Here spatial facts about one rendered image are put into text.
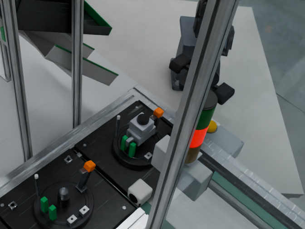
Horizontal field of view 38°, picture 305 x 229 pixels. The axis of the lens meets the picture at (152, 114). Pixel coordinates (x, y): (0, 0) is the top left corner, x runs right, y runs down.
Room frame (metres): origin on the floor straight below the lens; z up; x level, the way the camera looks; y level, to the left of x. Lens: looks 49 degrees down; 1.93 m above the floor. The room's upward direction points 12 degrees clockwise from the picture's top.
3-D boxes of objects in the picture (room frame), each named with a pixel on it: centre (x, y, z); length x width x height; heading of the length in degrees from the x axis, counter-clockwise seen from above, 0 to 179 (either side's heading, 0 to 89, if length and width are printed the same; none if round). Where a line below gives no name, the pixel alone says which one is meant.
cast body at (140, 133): (0.70, 0.03, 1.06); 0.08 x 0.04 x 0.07; 147
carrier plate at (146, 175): (0.71, 0.02, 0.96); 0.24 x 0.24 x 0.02; 57
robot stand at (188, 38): (1.14, -0.11, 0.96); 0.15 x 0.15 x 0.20; 11
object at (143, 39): (1.13, -0.06, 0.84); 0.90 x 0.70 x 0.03; 11
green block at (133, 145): (0.66, 0.03, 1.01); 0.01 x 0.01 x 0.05; 57
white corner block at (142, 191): (0.57, -0.01, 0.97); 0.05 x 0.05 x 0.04; 57
